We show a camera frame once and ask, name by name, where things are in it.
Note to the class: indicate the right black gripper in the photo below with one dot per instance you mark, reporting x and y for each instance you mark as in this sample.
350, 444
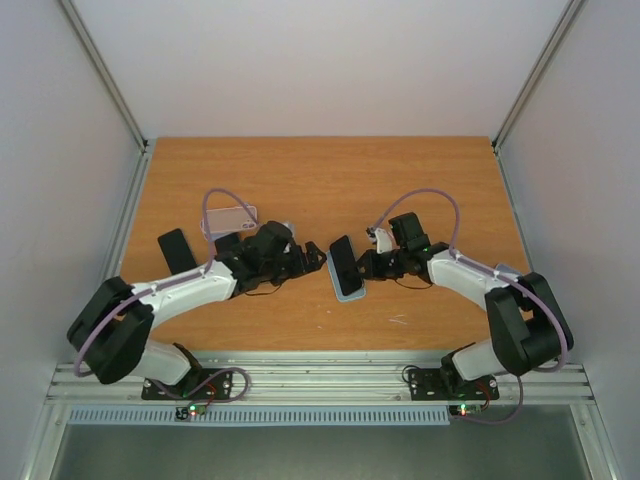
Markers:
370, 263

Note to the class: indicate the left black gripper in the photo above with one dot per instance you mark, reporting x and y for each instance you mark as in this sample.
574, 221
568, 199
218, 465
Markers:
300, 265

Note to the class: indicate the blue phone case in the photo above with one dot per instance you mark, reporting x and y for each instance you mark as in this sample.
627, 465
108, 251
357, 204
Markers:
357, 295

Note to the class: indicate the black phone blue edge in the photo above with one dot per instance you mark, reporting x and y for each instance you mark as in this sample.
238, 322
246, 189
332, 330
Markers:
344, 260

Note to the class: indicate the black phone pink edge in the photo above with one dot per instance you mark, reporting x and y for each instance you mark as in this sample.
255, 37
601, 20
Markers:
226, 243

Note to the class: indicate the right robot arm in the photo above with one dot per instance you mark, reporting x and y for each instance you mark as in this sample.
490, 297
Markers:
526, 325

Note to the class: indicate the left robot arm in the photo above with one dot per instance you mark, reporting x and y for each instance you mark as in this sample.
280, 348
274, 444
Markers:
111, 334

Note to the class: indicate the pink clear phone case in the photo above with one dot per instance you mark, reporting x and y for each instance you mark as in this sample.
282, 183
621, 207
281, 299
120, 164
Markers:
231, 220

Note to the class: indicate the black phone far left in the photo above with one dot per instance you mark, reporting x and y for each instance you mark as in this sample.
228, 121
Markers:
176, 251

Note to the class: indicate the right small circuit board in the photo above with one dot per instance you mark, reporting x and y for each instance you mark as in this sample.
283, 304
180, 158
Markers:
465, 410

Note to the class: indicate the small circuit board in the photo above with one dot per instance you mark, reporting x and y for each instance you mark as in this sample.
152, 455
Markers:
190, 412
465, 410

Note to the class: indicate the left small circuit board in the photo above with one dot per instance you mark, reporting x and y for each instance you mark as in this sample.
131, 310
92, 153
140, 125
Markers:
190, 412

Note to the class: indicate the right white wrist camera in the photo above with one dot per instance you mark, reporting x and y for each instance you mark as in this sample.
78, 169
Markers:
381, 239

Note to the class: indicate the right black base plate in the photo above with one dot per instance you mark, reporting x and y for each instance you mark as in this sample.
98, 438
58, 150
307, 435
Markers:
426, 384

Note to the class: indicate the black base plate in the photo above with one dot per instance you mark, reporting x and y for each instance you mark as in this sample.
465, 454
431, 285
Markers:
426, 384
208, 384

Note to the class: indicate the aluminium front rail frame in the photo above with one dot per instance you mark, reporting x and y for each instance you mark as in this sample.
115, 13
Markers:
372, 377

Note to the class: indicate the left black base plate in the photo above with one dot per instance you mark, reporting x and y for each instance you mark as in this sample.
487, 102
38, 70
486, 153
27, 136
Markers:
208, 384

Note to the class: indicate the left aluminium corner post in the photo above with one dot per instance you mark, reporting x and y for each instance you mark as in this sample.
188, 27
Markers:
86, 41

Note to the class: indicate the aluminium corner post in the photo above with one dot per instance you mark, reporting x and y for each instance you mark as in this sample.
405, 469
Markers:
86, 41
550, 49

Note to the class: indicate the grey slotted cable duct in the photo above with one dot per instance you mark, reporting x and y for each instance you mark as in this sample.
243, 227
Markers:
264, 416

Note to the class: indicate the right aluminium corner post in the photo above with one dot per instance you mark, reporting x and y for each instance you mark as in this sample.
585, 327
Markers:
550, 49

